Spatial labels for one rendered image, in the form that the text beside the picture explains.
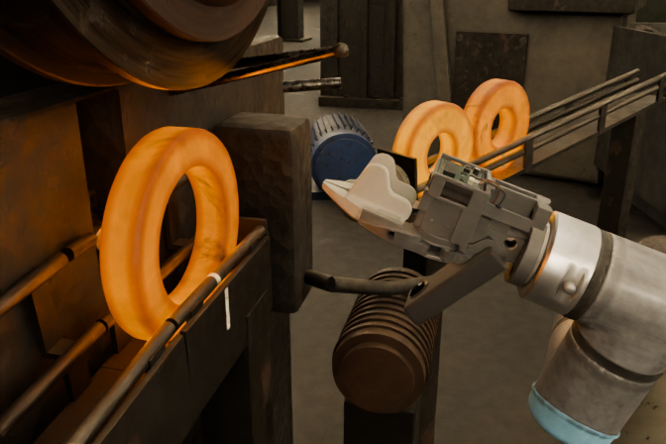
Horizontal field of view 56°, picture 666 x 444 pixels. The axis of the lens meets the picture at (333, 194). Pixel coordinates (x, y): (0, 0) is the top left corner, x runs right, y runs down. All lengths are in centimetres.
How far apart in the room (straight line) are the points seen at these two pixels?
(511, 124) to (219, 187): 63
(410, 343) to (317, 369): 86
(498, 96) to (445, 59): 215
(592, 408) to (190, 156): 44
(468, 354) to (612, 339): 115
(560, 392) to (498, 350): 112
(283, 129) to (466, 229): 24
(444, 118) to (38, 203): 61
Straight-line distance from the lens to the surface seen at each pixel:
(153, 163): 49
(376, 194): 60
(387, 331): 82
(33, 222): 50
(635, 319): 62
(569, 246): 60
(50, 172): 51
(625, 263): 61
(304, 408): 155
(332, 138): 260
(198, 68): 50
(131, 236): 47
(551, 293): 61
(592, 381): 67
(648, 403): 130
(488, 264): 61
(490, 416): 157
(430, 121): 92
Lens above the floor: 97
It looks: 20 degrees down
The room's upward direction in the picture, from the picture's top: straight up
